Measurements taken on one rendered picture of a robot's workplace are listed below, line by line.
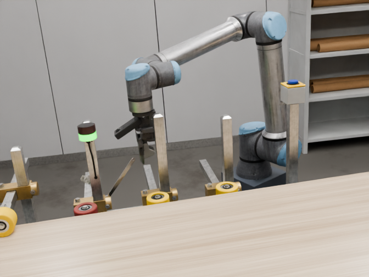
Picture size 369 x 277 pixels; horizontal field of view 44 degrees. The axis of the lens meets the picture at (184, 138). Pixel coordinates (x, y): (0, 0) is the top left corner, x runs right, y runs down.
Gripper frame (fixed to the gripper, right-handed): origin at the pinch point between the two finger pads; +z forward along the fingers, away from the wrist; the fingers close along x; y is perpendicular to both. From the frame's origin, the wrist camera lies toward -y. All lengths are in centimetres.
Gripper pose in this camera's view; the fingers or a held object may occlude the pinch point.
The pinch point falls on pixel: (141, 160)
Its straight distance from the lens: 176.0
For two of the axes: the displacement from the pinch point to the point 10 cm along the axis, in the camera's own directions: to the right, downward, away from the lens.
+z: 0.7, 9.3, 3.5
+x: -1.8, -3.3, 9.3
